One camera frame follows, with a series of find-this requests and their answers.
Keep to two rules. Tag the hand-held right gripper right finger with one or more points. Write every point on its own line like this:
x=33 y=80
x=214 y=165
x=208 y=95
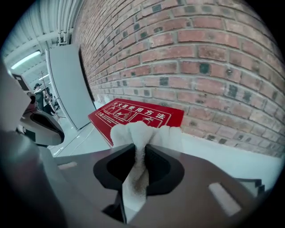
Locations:
x=189 y=189

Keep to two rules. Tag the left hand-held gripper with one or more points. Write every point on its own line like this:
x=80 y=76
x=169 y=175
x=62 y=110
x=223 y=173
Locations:
x=26 y=104

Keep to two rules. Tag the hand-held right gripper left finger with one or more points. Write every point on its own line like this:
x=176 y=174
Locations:
x=89 y=178

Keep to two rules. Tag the white cloth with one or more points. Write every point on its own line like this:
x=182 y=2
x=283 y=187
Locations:
x=140 y=133

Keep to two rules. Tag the red fire extinguisher box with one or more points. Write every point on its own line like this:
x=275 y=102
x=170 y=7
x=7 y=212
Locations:
x=133 y=111

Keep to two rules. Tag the brown tripod stand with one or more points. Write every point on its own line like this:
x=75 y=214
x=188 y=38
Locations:
x=45 y=89

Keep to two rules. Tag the grey partition panel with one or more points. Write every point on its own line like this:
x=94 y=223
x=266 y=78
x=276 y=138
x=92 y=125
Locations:
x=66 y=84

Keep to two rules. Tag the long ceiling lamp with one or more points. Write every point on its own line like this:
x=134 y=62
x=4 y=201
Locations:
x=25 y=59

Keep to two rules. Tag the white ceiling pipes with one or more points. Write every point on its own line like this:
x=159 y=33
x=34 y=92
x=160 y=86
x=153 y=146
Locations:
x=65 y=20

